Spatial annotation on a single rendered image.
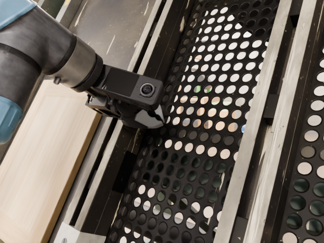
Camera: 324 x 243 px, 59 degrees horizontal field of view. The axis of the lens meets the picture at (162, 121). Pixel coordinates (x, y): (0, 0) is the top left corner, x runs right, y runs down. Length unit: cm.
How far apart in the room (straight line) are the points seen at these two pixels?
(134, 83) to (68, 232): 32
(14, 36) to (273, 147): 36
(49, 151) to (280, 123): 63
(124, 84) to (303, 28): 29
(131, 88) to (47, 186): 44
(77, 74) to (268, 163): 30
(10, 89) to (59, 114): 53
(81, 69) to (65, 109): 46
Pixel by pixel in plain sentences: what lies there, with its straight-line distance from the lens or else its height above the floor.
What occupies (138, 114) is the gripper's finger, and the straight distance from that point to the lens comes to 53.
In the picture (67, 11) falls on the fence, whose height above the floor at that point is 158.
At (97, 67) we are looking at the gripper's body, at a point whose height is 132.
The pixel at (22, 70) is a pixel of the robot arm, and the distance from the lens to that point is 39.
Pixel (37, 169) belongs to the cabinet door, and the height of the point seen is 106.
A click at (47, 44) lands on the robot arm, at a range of 42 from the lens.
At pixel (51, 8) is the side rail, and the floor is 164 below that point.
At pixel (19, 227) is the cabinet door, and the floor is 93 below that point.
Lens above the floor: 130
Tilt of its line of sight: 8 degrees down
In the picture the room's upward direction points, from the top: straight up
